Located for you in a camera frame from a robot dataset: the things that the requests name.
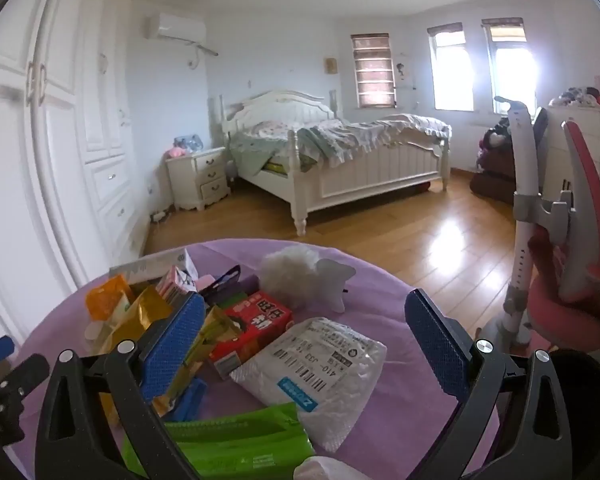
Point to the white fluffy ball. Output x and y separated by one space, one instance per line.
287 272

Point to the orange snack packet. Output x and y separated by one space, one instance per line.
105 300

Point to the white power strip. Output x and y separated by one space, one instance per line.
158 215

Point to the white air conditioner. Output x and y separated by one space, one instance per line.
175 27

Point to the red carton box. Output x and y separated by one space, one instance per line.
260 325

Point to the white bubble mailer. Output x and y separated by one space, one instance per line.
330 375

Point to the bright wide window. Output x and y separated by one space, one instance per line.
510 80

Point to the dark purple pouch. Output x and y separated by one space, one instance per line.
225 280

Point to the blue transparent bag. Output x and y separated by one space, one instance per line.
190 142

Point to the floral quilt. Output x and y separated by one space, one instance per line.
340 140

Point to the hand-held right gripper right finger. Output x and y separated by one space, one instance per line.
437 345

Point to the purple tablecloth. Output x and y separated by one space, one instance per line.
380 310

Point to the long white box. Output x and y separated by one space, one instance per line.
150 266

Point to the gold foil packet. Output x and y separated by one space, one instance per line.
135 320

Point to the green soft packet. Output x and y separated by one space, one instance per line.
240 447

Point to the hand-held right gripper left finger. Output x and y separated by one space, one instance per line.
172 345

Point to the pink plush toy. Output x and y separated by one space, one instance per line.
176 152

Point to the pink patterned small box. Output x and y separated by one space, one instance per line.
175 282

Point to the white wooden bed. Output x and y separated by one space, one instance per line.
375 175

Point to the window with brown blind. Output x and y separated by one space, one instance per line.
375 75

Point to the small wooden wall plaque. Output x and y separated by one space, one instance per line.
330 65

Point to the white wardrobe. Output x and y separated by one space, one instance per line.
55 160

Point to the cream nightstand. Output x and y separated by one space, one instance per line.
200 175

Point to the white paper wad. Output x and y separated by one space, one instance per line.
320 470

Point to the small wall sticker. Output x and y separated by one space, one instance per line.
403 71

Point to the bright narrow window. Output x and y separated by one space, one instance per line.
450 75

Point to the pink and grey chair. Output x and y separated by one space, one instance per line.
585 240

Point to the crumpled white tissue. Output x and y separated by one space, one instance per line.
337 280

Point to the yellow green wrapper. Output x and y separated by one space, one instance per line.
215 332

